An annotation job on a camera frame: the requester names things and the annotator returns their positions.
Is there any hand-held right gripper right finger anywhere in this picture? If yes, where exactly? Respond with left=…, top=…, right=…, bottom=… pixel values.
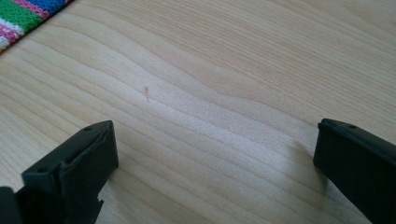
left=313, top=118, right=396, bottom=224

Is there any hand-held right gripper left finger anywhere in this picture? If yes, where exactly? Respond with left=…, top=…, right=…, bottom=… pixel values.
left=15, top=119, right=120, bottom=224

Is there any striped knitted cloth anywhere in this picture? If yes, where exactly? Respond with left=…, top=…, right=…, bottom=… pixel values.
left=0, top=0, right=75, bottom=52

